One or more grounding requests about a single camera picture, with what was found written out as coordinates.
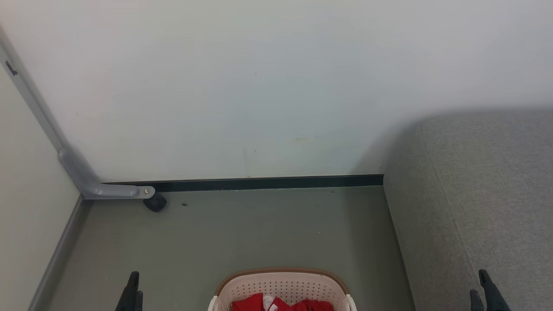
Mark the grey fabric sofa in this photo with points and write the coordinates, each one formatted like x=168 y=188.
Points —
x=484 y=194

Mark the grey metal frame leg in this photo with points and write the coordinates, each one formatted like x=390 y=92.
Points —
x=80 y=172

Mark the small black frame clip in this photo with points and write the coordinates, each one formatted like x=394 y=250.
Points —
x=11 y=68

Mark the cream perforated laundry basket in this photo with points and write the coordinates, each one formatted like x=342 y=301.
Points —
x=281 y=285

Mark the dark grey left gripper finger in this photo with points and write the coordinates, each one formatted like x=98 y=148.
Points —
x=139 y=302
x=130 y=291

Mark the black wall baseboard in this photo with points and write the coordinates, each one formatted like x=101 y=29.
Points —
x=259 y=183

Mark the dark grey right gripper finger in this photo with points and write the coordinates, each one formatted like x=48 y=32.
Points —
x=493 y=298
x=477 y=302

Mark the red white-striped garment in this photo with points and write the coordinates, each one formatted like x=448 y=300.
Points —
x=250 y=303

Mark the grey skirting strip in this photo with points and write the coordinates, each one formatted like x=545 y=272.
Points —
x=58 y=255

